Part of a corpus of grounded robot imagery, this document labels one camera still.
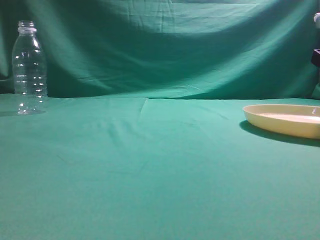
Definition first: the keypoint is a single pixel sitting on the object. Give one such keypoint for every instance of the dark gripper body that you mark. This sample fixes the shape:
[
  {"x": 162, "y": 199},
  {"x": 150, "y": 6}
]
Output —
[{"x": 315, "y": 59}]

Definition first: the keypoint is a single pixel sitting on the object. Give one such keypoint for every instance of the green cloth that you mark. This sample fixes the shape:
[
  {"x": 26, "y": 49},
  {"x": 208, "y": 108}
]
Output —
[{"x": 143, "y": 135}]

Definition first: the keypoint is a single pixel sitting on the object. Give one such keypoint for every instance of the cream plastic plate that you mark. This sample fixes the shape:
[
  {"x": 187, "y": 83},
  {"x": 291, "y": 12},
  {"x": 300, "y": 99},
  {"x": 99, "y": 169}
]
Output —
[{"x": 289, "y": 119}]

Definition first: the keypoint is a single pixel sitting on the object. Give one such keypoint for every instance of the clear empty plastic bottle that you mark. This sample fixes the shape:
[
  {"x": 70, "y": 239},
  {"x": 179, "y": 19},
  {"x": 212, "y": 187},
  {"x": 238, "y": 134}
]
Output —
[{"x": 29, "y": 68}]

